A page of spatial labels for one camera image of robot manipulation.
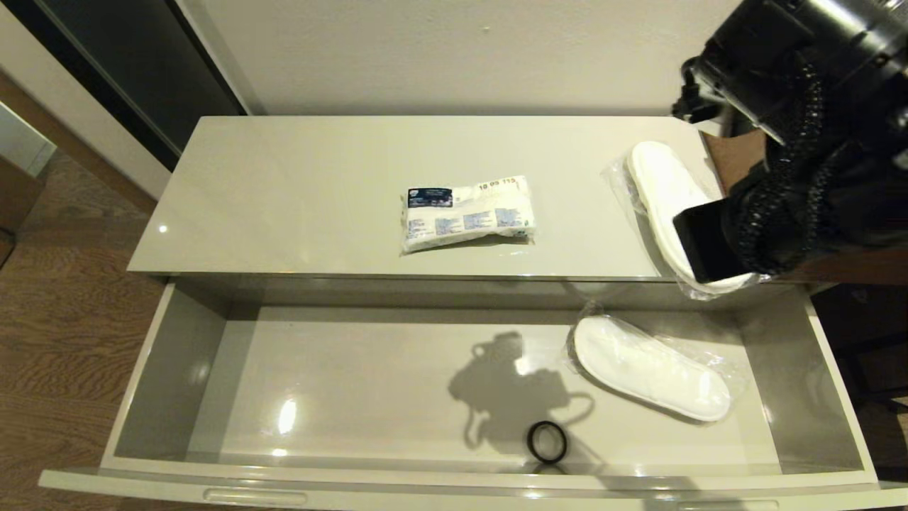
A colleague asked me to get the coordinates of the white tissue pack blue label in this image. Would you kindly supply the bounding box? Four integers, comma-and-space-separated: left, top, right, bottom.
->
399, 175, 536, 256

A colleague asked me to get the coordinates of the glossy white wide drawer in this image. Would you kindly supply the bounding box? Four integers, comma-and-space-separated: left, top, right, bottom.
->
40, 275, 908, 511

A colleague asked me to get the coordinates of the brown wooden side table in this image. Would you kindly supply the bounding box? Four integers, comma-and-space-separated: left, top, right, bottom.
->
702, 131, 908, 286

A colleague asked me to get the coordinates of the glossy white low cabinet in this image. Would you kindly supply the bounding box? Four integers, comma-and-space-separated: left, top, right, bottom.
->
128, 116, 754, 279

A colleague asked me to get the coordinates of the dark glass door panel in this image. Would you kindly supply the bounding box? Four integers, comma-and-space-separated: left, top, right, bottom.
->
0, 0, 249, 173

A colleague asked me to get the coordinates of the white box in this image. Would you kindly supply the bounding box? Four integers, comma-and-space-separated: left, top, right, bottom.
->
0, 101, 56, 177

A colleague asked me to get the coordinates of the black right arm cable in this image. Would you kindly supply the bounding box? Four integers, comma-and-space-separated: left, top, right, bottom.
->
731, 60, 834, 276

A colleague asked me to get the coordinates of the black rubber ring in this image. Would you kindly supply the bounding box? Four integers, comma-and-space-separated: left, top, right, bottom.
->
526, 420, 569, 464

